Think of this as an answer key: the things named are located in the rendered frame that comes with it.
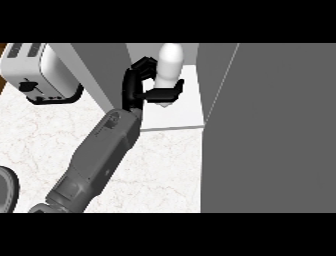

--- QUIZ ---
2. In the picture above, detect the grey open cabinet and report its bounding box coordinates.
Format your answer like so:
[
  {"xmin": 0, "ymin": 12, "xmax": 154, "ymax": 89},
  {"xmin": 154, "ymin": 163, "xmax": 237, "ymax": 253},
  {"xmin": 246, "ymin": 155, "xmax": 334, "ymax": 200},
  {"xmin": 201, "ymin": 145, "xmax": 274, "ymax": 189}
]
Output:
[{"xmin": 46, "ymin": 42, "xmax": 206, "ymax": 132}]

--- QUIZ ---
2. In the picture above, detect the white toaster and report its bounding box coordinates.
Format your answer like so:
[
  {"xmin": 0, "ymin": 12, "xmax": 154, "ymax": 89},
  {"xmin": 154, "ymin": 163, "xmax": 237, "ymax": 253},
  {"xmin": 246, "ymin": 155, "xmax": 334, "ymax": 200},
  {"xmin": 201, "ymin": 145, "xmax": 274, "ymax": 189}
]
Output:
[{"xmin": 0, "ymin": 42, "xmax": 85, "ymax": 106}]

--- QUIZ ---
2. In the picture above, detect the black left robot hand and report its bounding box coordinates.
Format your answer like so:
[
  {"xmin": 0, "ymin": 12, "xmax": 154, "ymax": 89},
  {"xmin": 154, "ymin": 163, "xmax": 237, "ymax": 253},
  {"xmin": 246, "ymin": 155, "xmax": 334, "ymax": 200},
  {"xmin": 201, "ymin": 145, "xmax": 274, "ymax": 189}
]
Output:
[{"xmin": 120, "ymin": 56, "xmax": 185, "ymax": 113}]

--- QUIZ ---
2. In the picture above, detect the white water bottle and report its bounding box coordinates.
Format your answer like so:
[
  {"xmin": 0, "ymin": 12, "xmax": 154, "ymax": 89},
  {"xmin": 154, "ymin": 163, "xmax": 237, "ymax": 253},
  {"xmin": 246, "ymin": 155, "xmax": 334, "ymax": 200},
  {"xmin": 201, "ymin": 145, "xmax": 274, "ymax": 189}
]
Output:
[{"xmin": 153, "ymin": 43, "xmax": 185, "ymax": 109}]

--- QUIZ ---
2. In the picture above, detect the dark grey cabinet door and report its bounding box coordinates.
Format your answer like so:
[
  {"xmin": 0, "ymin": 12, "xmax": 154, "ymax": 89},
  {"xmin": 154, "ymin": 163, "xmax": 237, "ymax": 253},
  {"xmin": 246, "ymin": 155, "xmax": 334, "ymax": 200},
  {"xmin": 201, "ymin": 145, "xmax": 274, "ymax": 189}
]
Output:
[{"xmin": 195, "ymin": 42, "xmax": 336, "ymax": 214}]

